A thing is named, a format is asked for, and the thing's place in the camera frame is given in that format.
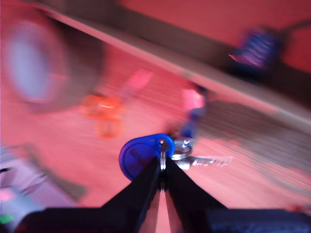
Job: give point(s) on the dark purple printed ribbon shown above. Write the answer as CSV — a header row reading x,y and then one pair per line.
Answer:
x,y
257,52

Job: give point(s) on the orange transparent plastic object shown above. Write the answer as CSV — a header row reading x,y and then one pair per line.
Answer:
x,y
104,109

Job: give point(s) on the keys with blue fob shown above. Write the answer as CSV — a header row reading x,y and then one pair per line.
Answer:
x,y
138,155

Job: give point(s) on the large tape roll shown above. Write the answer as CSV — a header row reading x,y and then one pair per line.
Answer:
x,y
68,72

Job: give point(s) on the open cardboard box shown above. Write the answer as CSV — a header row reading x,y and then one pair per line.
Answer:
x,y
145,52

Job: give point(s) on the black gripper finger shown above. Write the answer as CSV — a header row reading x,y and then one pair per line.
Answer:
x,y
141,194
187,191

